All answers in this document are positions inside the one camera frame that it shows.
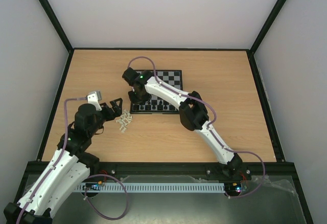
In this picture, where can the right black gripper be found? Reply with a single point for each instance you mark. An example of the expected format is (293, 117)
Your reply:
(139, 96)

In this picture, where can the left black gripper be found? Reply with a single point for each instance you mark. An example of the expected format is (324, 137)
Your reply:
(118, 111)

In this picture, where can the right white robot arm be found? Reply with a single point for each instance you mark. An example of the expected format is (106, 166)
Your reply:
(192, 112)

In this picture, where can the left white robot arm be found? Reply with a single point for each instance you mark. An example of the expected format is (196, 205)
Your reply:
(69, 166)

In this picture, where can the pile of white chess pieces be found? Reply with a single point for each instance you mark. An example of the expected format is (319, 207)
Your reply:
(124, 120)

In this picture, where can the black grey chessboard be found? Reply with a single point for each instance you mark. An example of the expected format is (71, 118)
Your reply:
(165, 85)

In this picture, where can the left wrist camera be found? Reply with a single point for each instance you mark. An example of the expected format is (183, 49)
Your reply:
(94, 98)

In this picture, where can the black aluminium rail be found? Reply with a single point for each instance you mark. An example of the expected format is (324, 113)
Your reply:
(207, 171)

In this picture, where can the light blue cable duct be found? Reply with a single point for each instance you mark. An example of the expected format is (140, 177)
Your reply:
(152, 188)

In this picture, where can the black frame post left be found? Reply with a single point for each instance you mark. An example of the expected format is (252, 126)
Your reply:
(56, 24)

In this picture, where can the black frame post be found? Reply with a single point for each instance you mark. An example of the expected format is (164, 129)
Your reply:
(56, 24)
(267, 25)

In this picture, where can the black frame post right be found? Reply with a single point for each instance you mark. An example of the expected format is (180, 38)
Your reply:
(267, 25)

